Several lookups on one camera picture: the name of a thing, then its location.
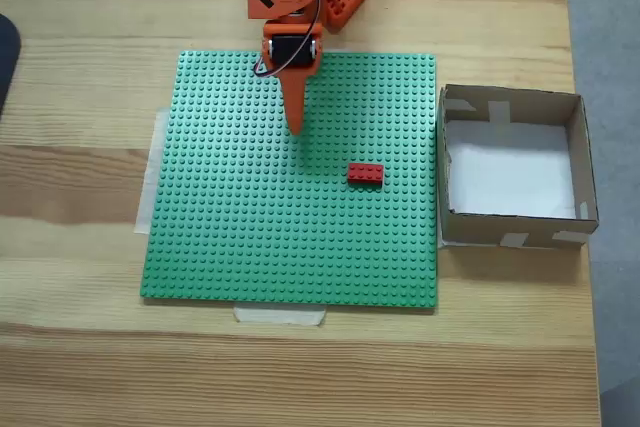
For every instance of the red lego block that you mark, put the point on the red lego block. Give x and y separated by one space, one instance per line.
366 174

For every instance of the green lego baseplate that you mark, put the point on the green lego baseplate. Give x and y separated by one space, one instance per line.
250 222

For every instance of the open cardboard box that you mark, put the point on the open cardboard box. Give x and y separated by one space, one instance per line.
582 157

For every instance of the translucent masking tape strip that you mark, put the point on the translucent masking tape strip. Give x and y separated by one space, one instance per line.
150 182
280 317

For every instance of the white paper sheet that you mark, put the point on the white paper sheet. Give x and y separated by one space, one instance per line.
510 172

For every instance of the black rounded pad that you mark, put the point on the black rounded pad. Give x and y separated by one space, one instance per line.
7 62

